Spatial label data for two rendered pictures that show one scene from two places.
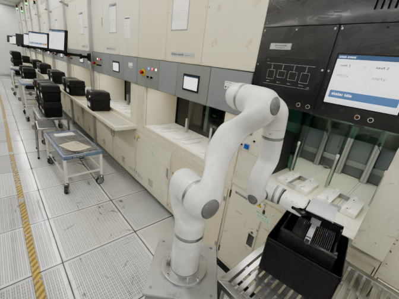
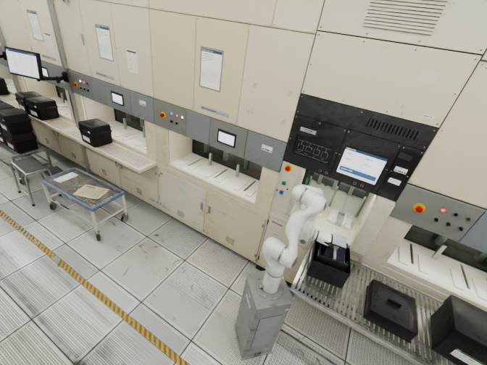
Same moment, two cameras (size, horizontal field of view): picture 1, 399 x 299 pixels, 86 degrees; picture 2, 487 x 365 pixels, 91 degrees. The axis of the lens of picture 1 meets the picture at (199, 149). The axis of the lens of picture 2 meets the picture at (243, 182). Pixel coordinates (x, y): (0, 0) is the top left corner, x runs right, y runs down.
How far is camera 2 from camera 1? 1.01 m
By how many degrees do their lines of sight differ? 22
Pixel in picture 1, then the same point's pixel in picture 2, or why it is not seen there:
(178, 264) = (270, 288)
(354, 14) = (355, 125)
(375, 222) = (361, 237)
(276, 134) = not seen: hidden behind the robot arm
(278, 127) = not seen: hidden behind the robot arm
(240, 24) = (275, 104)
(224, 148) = (298, 229)
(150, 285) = (259, 303)
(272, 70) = (302, 145)
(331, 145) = not seen: hidden behind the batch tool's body
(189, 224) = (279, 269)
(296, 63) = (319, 145)
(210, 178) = (294, 247)
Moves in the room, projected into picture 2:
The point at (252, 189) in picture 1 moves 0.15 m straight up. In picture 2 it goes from (304, 237) to (309, 221)
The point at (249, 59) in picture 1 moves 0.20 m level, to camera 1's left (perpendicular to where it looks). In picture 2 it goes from (283, 132) to (260, 132)
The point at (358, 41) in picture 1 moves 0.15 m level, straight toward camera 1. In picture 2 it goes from (357, 142) to (360, 150)
